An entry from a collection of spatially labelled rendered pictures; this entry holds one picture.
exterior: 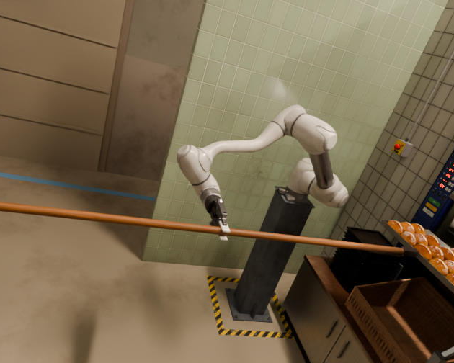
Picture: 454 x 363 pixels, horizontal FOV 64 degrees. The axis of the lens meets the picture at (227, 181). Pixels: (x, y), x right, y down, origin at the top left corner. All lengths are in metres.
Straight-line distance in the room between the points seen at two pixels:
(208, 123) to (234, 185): 0.55
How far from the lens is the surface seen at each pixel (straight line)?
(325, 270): 2.68
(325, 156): 1.93
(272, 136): 1.80
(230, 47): 2.44
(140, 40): 3.85
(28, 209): 1.33
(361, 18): 2.77
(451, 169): 2.61
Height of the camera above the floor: 1.93
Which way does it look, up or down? 24 degrees down
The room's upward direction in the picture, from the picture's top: 18 degrees clockwise
